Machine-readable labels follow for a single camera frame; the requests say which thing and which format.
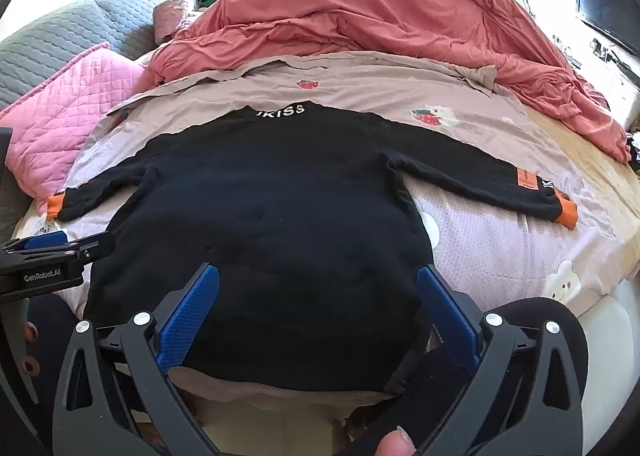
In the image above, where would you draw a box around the pink quilted blanket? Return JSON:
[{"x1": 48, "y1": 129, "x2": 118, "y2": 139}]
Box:
[{"x1": 0, "y1": 42, "x2": 156, "y2": 199}]

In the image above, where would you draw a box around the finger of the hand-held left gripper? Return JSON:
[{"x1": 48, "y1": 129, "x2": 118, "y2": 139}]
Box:
[
  {"x1": 0, "y1": 232, "x2": 117, "y2": 267},
  {"x1": 0, "y1": 230, "x2": 69, "y2": 257}
]

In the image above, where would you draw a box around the white cabinet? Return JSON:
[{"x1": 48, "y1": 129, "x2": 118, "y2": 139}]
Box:
[{"x1": 550, "y1": 30, "x2": 640, "y2": 131}]

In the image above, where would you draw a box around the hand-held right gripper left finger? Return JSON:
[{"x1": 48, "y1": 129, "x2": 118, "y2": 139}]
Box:
[{"x1": 52, "y1": 263, "x2": 223, "y2": 456}]

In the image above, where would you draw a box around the person's right hand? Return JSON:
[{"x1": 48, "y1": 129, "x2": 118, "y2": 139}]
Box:
[{"x1": 376, "y1": 427, "x2": 420, "y2": 456}]

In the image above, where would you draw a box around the black television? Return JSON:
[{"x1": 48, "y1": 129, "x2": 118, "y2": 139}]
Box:
[{"x1": 575, "y1": 0, "x2": 640, "y2": 59}]

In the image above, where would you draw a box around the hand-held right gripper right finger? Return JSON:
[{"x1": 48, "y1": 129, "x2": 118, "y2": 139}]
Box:
[{"x1": 416, "y1": 265, "x2": 586, "y2": 456}]

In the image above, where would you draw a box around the coral red duvet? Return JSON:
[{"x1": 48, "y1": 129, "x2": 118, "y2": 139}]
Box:
[{"x1": 142, "y1": 0, "x2": 632, "y2": 164}]

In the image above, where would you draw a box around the black t-shirt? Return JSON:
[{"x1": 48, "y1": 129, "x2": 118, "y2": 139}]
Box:
[{"x1": 47, "y1": 103, "x2": 578, "y2": 394}]

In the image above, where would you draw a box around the person's left hand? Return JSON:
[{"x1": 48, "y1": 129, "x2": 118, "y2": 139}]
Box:
[{"x1": 20, "y1": 316, "x2": 56, "y2": 382}]

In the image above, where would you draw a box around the strawberry printed bed sheet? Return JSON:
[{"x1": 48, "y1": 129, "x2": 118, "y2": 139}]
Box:
[{"x1": 65, "y1": 52, "x2": 621, "y2": 407}]

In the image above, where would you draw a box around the beige bed sheet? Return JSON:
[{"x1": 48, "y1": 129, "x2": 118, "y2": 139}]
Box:
[{"x1": 525, "y1": 110, "x2": 640, "y2": 287}]

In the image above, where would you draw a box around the dusty pink small pillow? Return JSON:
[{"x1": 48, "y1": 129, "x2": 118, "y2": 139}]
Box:
[{"x1": 152, "y1": 0, "x2": 201, "y2": 44}]

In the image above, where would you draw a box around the person's black trousered leg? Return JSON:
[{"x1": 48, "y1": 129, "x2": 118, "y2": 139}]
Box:
[{"x1": 345, "y1": 296, "x2": 588, "y2": 456}]

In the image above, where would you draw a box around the grey quilted pillow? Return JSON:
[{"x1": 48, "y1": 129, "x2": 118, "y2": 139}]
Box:
[{"x1": 0, "y1": 0, "x2": 201, "y2": 109}]

